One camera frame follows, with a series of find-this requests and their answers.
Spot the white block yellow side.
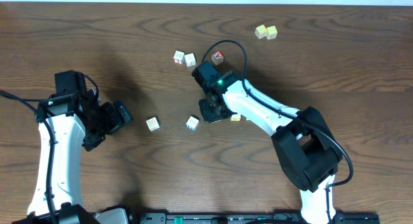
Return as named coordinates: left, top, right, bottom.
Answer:
left=230, top=114, right=241, bottom=121

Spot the white block blue side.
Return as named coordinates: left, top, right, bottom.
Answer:
left=186, top=116, right=199, bottom=131

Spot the white block cat drawing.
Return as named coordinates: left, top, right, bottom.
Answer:
left=146, top=117, right=160, bottom=132

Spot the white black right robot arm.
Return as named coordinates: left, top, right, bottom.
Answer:
left=192, top=72, right=346, bottom=223

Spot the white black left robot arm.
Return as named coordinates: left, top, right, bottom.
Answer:
left=21, top=70, right=132, bottom=223

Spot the red letter wooden block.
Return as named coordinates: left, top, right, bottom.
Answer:
left=211, top=50, right=224, bottom=65

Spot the white wooden block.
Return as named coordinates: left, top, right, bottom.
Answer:
left=185, top=53, right=196, bottom=67

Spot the white block red side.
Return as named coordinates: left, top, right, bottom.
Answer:
left=173, top=50, right=185, bottom=65

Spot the pale yellow wooden block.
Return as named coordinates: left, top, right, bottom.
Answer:
left=255, top=25, right=267, bottom=39

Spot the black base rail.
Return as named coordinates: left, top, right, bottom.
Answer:
left=137, top=212, right=380, bottom=224

